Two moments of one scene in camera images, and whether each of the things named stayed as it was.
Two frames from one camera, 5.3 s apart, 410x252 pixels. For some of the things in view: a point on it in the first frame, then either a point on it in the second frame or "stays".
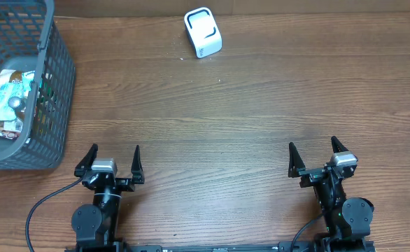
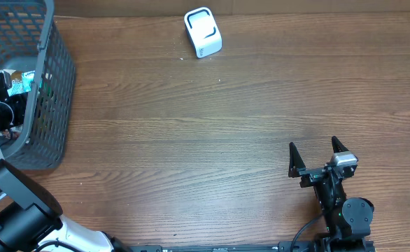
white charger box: (203, 31) stays
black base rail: (283, 246) stays
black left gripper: (92, 155) → (19, 101)
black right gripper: (320, 173) stays
